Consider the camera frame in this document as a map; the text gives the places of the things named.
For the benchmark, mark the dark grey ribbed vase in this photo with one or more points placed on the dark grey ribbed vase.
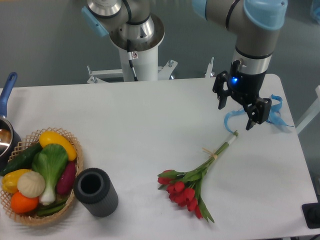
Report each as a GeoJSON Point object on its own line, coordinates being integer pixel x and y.
{"type": "Point", "coordinates": [94, 189]}

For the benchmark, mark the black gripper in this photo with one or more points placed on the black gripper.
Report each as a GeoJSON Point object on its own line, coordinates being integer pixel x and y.
{"type": "Point", "coordinates": [244, 89]}

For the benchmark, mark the white pedestal base frame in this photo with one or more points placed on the white pedestal base frame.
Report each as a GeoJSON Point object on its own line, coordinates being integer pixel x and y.
{"type": "Point", "coordinates": [132, 73]}

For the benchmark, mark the yellow bell pepper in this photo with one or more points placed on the yellow bell pepper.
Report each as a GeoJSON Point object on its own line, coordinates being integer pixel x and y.
{"type": "Point", "coordinates": [10, 180]}

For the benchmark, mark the green bean pods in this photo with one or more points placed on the green bean pods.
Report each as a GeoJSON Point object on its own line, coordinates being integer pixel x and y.
{"type": "Point", "coordinates": [52, 208]}

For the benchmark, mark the red tulip bouquet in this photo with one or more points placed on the red tulip bouquet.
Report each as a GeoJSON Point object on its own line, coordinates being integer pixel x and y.
{"type": "Point", "coordinates": [185, 187]}

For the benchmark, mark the white frame bar right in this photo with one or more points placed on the white frame bar right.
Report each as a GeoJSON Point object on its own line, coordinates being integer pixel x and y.
{"type": "Point", "coordinates": [310, 113]}

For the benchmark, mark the purple sweet potato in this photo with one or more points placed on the purple sweet potato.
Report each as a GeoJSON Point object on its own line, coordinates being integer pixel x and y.
{"type": "Point", "coordinates": [66, 181]}

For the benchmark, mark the cream steamed bun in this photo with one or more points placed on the cream steamed bun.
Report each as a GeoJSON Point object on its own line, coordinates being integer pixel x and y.
{"type": "Point", "coordinates": [31, 184]}

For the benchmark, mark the orange fruit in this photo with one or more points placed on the orange fruit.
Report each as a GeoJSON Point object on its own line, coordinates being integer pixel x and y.
{"type": "Point", "coordinates": [21, 204]}

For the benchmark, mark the black control box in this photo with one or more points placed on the black control box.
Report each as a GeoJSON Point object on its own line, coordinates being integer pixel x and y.
{"type": "Point", "coordinates": [311, 212]}

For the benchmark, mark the dark green cucumber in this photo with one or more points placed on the dark green cucumber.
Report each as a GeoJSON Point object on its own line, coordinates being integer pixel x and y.
{"type": "Point", "coordinates": [23, 160]}

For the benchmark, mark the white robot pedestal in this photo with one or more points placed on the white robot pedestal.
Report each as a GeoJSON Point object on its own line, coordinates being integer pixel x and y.
{"type": "Point", "coordinates": [139, 42]}

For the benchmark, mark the blue handled saucepan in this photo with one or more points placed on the blue handled saucepan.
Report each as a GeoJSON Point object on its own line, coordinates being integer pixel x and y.
{"type": "Point", "coordinates": [9, 138]}

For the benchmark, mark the light blue ribbon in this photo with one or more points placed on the light blue ribbon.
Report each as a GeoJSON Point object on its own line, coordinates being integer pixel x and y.
{"type": "Point", "coordinates": [274, 114]}

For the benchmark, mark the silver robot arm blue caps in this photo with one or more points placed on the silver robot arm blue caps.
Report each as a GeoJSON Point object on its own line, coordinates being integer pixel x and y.
{"type": "Point", "coordinates": [256, 24]}

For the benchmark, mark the green bok choy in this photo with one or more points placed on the green bok choy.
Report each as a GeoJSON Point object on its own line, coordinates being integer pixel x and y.
{"type": "Point", "coordinates": [50, 163]}

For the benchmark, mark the woven wicker basket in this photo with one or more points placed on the woven wicker basket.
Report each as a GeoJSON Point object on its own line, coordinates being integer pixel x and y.
{"type": "Point", "coordinates": [30, 218]}

